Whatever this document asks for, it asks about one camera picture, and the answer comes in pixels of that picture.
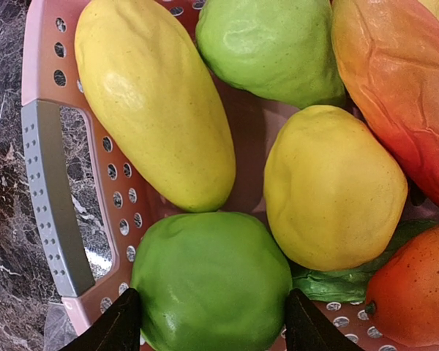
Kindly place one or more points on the yellow toy banana piece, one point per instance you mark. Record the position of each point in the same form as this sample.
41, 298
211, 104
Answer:
145, 82

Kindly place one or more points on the green toy lime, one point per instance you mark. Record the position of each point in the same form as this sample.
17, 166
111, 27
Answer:
277, 50
211, 281

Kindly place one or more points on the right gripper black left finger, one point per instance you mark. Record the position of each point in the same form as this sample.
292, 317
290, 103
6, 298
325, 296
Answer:
117, 329

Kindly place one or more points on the small yellow toy lemon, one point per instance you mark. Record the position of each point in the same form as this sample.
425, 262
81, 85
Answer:
334, 195

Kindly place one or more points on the green orange toy mango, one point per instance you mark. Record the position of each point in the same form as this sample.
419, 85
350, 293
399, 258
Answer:
402, 298

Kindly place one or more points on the red orange toy mango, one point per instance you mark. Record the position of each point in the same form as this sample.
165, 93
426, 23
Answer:
388, 58

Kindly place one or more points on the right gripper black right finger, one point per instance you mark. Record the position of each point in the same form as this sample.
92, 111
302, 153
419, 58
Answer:
308, 329

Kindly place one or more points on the yellow toy fruit front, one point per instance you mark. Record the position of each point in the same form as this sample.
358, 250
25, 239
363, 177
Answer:
432, 6

